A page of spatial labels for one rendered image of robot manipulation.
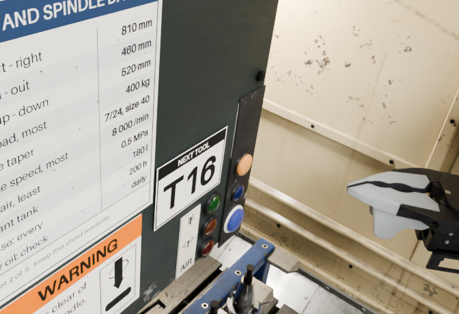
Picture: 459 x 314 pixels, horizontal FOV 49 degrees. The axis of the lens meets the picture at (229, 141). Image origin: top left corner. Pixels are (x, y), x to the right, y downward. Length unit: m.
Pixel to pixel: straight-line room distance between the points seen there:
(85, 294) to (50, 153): 0.15
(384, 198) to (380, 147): 0.75
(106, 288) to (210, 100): 0.18
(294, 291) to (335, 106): 0.61
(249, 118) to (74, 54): 0.25
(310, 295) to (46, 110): 1.37
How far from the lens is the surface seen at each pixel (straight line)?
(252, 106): 0.51
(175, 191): 0.46
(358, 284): 1.56
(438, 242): 0.59
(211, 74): 0.43
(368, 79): 1.23
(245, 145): 0.53
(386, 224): 0.57
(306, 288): 1.62
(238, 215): 0.58
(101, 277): 0.44
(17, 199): 0.33
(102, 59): 0.32
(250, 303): 1.01
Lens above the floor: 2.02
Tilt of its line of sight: 33 degrees down
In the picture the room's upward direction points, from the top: 8 degrees clockwise
